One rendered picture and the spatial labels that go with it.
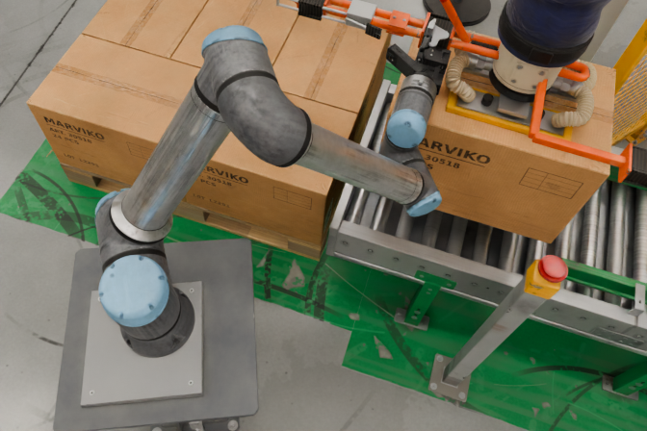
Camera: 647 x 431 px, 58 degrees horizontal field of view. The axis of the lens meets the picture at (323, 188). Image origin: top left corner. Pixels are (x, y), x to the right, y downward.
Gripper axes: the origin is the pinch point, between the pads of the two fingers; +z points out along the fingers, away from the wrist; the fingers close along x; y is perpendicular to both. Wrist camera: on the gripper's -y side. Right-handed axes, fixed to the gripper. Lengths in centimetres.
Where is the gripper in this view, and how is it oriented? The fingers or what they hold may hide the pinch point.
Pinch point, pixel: (428, 31)
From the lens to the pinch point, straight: 166.3
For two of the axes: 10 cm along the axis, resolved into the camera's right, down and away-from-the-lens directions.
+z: 3.1, -8.0, 5.2
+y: 9.5, 2.9, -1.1
